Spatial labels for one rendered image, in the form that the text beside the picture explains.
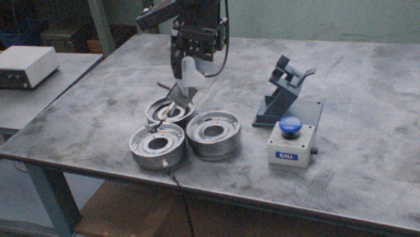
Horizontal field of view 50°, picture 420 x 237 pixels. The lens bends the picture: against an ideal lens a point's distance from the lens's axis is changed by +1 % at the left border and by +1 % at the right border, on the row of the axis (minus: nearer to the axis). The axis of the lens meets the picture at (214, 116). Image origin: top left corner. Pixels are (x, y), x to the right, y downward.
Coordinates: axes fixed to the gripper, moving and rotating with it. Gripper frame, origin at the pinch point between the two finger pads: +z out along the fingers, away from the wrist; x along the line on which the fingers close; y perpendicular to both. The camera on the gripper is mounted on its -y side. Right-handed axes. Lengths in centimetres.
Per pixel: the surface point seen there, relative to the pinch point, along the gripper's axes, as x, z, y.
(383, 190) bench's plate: -9.9, 4.5, 39.0
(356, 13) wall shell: 156, 49, 17
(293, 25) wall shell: 156, 60, -13
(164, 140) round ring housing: -8.8, 7.8, -1.1
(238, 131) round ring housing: -4.9, 4.4, 12.6
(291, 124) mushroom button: -5.4, -0.7, 22.4
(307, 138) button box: -5.0, 1.9, 25.5
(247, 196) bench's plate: -17.1, 7.2, 18.8
